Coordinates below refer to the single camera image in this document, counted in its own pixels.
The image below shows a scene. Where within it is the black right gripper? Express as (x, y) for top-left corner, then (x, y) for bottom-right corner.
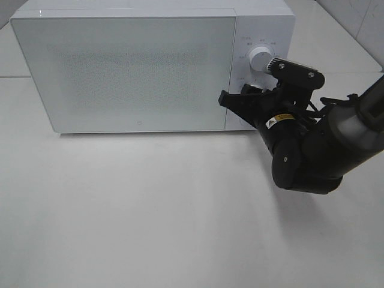
(218, 57), (325, 156)

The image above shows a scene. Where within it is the white microwave knob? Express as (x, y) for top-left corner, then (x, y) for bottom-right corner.
(241, 83), (263, 91)
(248, 44), (275, 72)

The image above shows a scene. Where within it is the white microwave door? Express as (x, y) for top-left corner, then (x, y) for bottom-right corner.
(11, 17), (235, 133)

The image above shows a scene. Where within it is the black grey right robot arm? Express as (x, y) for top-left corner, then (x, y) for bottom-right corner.
(218, 58), (383, 194)

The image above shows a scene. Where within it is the white microwave oven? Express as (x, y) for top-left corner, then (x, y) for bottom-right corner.
(10, 1), (295, 133)

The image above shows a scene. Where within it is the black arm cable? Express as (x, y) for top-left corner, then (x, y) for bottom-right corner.
(305, 93), (361, 124)

